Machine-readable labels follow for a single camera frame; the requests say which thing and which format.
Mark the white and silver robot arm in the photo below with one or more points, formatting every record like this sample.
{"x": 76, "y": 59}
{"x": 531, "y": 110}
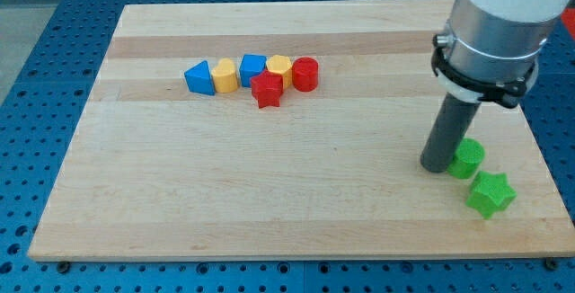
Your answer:
{"x": 488, "y": 49}

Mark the yellow heart block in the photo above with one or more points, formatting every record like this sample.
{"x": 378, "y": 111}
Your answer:
{"x": 224, "y": 76}

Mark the red star block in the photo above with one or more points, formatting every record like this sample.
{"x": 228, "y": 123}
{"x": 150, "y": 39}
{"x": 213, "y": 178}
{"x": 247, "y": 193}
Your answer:
{"x": 267, "y": 89}

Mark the red cylinder block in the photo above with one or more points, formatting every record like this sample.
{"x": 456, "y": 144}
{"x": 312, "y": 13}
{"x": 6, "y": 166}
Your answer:
{"x": 305, "y": 74}

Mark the yellow hexagon block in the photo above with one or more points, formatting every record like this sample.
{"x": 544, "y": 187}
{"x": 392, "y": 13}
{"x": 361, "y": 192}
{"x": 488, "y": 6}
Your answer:
{"x": 282, "y": 65}

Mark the blue cube block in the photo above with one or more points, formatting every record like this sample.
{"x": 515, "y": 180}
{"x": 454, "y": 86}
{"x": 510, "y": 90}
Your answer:
{"x": 251, "y": 66}

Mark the blue triangle block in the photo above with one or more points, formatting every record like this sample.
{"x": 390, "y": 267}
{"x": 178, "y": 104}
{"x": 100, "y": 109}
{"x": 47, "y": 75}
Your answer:
{"x": 199, "y": 80}

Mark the wooden board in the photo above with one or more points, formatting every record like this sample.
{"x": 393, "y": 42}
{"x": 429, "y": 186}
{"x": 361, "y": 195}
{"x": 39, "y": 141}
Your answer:
{"x": 156, "y": 173}

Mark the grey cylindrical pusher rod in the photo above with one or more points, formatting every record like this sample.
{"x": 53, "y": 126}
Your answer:
{"x": 453, "y": 120}

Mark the green cylinder block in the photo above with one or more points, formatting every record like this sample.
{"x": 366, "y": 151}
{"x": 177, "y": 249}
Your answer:
{"x": 467, "y": 159}

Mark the green star block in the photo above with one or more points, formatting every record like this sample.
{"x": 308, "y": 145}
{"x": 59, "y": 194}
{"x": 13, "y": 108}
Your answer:
{"x": 490, "y": 193}

